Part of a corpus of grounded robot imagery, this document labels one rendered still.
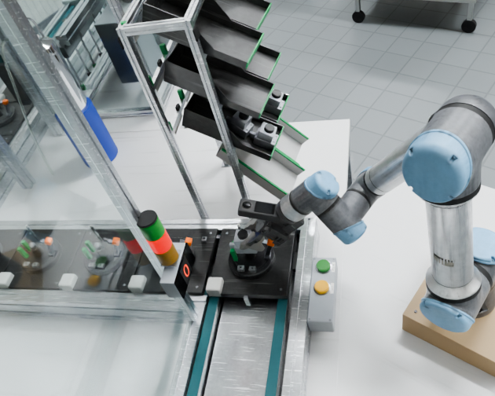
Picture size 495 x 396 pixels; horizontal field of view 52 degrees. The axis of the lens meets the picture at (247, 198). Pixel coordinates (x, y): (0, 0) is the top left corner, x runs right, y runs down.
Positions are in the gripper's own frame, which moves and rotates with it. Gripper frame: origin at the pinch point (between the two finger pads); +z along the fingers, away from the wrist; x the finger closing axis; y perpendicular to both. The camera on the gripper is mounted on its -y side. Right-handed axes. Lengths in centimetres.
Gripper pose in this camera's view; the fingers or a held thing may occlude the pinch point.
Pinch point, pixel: (242, 237)
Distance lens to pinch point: 145.3
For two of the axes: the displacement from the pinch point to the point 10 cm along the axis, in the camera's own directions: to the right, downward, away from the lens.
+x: 1.6, -7.6, 6.3
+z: -5.5, 4.7, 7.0
